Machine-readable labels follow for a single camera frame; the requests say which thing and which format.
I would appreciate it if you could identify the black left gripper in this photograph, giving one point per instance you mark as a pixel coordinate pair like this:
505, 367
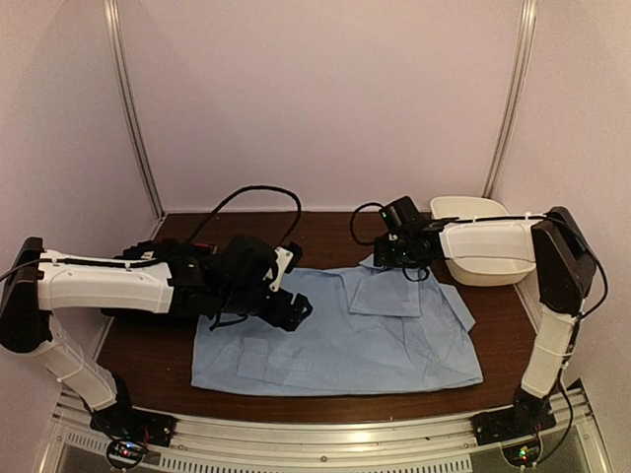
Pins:
293, 318

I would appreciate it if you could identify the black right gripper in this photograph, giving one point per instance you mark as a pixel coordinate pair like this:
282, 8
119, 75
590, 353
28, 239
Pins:
383, 256

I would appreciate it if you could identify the light blue long sleeve shirt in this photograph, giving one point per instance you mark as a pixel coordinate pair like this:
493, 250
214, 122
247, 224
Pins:
372, 331

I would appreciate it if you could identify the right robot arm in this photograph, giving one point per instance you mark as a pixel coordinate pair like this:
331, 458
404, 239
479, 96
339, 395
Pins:
564, 264

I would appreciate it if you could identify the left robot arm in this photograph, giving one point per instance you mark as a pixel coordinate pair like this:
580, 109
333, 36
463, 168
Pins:
165, 278

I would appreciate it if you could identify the white plastic tub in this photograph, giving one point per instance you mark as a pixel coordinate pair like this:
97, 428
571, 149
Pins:
479, 272

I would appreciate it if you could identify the red black plaid shirt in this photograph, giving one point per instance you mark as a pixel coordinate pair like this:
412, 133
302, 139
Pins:
212, 248

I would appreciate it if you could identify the left circuit board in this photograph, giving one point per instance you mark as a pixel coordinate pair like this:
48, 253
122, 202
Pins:
125, 453

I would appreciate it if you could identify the circuit board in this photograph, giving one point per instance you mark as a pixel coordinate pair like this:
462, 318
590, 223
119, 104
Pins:
125, 453
522, 454

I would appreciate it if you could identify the right circuit board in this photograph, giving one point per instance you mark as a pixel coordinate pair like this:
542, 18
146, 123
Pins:
522, 454

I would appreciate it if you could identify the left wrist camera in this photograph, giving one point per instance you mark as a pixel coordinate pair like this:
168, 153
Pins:
286, 259

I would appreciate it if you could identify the front aluminium frame rail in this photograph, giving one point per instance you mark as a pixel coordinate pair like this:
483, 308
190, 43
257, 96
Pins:
439, 444

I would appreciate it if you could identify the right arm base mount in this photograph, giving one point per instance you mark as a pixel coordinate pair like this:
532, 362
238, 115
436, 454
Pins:
512, 424

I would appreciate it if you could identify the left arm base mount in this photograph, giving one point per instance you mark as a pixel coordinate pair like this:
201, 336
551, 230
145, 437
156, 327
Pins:
130, 424

